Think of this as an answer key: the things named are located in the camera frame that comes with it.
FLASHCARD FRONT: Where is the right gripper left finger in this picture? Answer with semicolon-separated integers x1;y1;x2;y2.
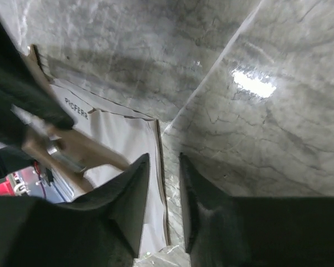
0;154;150;266

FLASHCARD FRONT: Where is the wooden clip hanger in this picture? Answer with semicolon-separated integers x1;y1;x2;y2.
21;44;130;193

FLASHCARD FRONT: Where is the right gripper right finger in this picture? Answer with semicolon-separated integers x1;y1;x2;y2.
179;154;334;266

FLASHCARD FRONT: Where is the aluminium mounting rail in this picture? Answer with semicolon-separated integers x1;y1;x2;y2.
0;143;73;203

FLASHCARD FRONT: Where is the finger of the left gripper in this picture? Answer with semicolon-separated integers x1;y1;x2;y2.
0;20;74;146

